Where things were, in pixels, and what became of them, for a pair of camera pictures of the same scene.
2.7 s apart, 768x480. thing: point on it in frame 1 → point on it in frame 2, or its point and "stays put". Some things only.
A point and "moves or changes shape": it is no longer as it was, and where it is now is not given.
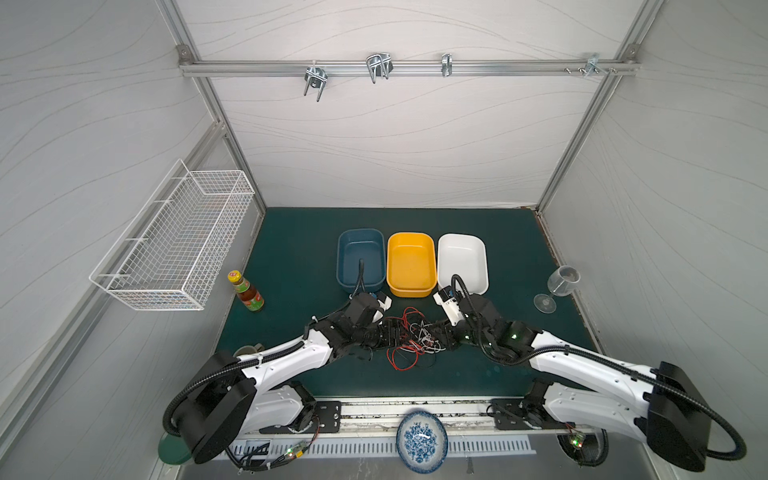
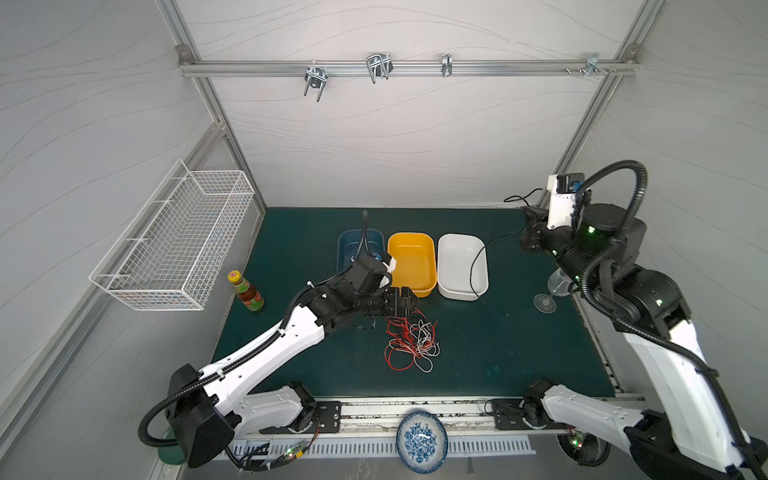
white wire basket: (173, 256) stays put
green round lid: (172, 449) stays put
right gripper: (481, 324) → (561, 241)
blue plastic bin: (354, 245) stays put
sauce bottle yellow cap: (246, 293) stays put
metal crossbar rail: (382, 66) stays put
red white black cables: (420, 340) moves or changes shape
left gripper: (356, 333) → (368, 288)
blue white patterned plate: (422, 441) stays put
